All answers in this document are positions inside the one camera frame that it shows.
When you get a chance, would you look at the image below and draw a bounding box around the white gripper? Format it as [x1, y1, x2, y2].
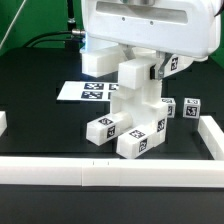
[81, 0, 221, 80]

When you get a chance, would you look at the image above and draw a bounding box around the white chair seat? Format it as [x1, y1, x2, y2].
[110, 80, 168, 133]

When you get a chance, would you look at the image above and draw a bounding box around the white chair nut peg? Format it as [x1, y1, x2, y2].
[86, 111, 132, 146]

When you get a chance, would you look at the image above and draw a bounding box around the white chair back frame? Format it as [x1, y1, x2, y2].
[82, 46, 194, 90]

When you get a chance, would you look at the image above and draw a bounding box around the white part at left edge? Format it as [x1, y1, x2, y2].
[0, 111, 7, 136]

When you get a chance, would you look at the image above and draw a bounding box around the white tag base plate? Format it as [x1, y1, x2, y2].
[57, 81, 118, 102]

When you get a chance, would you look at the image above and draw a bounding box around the black cable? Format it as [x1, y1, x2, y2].
[23, 29, 86, 48]

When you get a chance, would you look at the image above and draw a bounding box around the white obstacle fence wall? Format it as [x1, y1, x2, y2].
[0, 116, 224, 188]

